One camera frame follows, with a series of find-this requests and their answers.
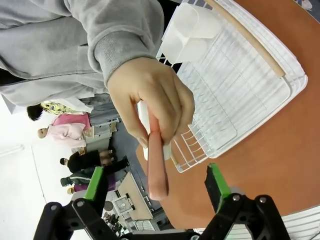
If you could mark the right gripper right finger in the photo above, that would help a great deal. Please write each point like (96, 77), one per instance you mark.
(217, 185)

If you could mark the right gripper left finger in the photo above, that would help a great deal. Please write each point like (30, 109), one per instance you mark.
(95, 185)

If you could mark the pink lint roller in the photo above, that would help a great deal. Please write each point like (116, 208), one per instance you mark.
(157, 170)

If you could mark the person's left forearm grey sleeve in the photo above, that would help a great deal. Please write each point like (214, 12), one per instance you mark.
(117, 37)

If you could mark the person's left hand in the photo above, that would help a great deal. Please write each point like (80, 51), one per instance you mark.
(150, 82)

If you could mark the person in green striped jacket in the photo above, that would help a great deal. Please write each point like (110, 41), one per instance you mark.
(77, 178)

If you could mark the masked person in black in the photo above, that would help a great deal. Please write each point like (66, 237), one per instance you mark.
(85, 160)

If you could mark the wooden workbench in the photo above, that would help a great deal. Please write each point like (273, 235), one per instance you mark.
(135, 195)

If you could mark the person in pink top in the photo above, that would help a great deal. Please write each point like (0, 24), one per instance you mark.
(67, 130)

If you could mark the person in yellow patterned shirt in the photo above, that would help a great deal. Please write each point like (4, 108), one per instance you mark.
(56, 107)

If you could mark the white slatted panel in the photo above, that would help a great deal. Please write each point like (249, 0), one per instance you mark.
(305, 222)

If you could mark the person in grey hoodie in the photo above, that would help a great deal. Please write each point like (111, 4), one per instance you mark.
(45, 50)

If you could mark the white plastic cutlery holder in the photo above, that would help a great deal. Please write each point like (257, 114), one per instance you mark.
(185, 27)

